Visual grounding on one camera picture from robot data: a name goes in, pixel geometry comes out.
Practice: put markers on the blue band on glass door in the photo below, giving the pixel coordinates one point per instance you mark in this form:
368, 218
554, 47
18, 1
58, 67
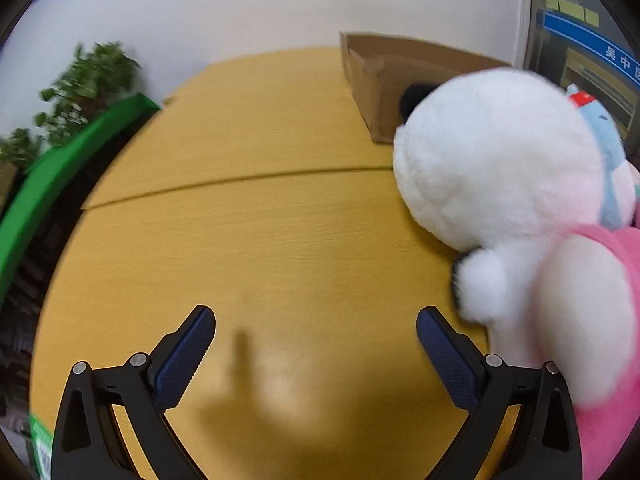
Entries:
585, 37

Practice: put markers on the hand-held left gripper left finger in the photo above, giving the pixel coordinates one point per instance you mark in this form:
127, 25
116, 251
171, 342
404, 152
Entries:
182, 355

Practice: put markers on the green leafy potted plant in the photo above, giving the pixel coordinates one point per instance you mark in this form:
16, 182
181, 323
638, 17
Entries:
80, 85

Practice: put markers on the green panel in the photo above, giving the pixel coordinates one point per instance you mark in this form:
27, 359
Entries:
60, 160

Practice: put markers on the green white packet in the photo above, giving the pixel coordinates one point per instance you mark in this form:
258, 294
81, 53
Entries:
41, 447

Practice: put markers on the light blue plush toy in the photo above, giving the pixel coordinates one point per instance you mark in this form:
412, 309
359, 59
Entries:
607, 160

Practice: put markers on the brown cardboard box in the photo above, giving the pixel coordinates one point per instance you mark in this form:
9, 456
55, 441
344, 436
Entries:
380, 85

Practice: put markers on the white plush toy pink dress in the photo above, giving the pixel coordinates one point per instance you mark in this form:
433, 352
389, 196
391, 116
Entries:
490, 160

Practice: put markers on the yellow sticky note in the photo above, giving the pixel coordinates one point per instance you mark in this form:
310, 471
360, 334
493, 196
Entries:
592, 16
571, 9
552, 2

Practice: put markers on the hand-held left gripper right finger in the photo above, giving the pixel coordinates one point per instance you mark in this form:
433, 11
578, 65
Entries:
447, 355

